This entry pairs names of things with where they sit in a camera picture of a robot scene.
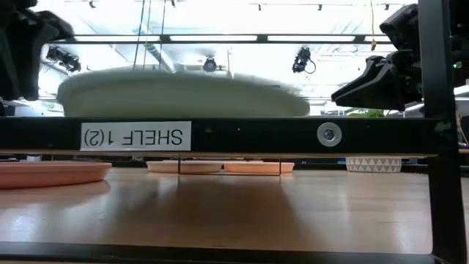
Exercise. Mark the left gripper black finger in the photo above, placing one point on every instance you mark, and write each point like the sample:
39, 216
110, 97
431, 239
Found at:
20, 62
55, 29

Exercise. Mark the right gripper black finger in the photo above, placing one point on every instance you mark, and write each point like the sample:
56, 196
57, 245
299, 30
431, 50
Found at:
377, 61
373, 89

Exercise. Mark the peach plate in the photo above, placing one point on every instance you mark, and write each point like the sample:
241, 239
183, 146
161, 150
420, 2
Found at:
47, 174

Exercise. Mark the light blue plate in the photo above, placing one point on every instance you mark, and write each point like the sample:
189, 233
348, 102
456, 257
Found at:
183, 82

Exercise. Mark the red-orange plate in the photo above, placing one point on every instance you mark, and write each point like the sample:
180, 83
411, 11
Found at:
256, 167

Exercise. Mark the pinkish beige plate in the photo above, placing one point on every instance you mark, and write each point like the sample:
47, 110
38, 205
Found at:
190, 167

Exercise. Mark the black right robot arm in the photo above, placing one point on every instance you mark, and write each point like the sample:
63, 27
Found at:
461, 36

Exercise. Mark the black metal shelf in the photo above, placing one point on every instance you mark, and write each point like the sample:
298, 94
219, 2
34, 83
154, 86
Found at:
256, 135

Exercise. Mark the white shelf label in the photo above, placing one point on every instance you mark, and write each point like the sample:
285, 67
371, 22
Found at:
135, 136

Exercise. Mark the green plant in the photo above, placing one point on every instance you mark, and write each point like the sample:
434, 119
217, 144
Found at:
368, 113

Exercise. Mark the silver bolt with washer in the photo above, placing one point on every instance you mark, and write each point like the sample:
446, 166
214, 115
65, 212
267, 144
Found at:
329, 134

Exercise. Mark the white triangle pattern pot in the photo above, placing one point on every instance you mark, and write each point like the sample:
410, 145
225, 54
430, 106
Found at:
373, 165

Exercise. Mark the black overhead camera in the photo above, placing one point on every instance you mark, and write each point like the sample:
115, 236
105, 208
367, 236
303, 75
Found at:
64, 58
302, 60
209, 65

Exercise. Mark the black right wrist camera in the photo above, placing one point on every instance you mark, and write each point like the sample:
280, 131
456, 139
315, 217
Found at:
401, 27

